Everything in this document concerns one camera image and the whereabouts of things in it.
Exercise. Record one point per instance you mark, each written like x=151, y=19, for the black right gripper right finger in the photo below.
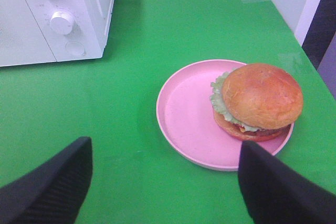
x=275, y=193

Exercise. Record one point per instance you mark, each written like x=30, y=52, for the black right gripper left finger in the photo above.
x=54, y=191

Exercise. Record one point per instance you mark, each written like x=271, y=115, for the burger with lettuce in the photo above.
x=256, y=102

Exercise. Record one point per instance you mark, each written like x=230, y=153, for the pink round plate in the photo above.
x=185, y=116

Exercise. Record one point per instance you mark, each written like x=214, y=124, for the round white door button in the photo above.
x=75, y=48

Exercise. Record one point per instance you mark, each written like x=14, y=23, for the dark chair at table edge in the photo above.
x=320, y=32

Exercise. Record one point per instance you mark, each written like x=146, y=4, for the lower white microwave knob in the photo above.
x=62, y=22

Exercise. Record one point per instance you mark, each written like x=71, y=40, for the white microwave oven body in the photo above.
x=27, y=38

